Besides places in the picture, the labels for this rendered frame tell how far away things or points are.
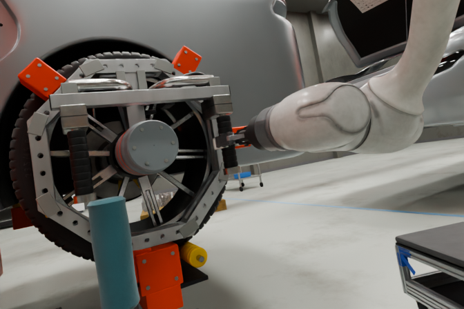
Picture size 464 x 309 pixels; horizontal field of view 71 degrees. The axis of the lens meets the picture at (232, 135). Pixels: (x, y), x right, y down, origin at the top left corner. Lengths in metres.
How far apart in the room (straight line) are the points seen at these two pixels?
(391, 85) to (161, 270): 0.74
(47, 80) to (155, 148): 0.34
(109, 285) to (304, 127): 0.58
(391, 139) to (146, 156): 0.53
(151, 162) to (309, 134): 0.44
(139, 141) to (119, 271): 0.30
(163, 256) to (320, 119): 0.66
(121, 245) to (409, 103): 0.67
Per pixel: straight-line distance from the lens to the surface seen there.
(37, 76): 0.99
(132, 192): 1.39
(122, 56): 1.11
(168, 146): 0.84
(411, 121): 0.62
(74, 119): 0.74
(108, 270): 0.85
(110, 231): 0.83
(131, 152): 0.82
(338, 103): 0.48
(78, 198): 0.72
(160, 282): 1.00
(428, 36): 0.56
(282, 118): 0.54
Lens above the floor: 0.79
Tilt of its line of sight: 4 degrees up
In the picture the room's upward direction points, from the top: 9 degrees counter-clockwise
